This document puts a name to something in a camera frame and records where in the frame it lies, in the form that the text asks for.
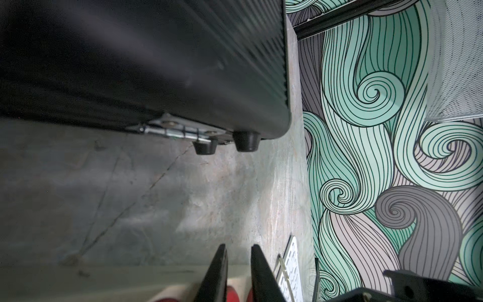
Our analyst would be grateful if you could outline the white keyboard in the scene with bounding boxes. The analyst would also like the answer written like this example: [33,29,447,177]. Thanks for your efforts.
[275,235,303,302]

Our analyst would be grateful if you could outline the wooden power strip green plugs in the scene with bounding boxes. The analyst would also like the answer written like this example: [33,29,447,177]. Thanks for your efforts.
[1,266,209,301]

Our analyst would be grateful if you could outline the black flat box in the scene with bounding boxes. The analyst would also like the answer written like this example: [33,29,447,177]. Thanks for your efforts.
[1,1,291,155]

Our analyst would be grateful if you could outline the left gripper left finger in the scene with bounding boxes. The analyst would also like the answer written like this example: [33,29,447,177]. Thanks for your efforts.
[194,244,228,302]

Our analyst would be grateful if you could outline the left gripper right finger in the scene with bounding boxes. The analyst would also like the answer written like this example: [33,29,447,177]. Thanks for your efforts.
[250,244,286,302]

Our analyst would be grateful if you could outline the clear acrylic wall holder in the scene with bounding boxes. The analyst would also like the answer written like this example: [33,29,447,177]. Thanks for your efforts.
[426,1,482,122]

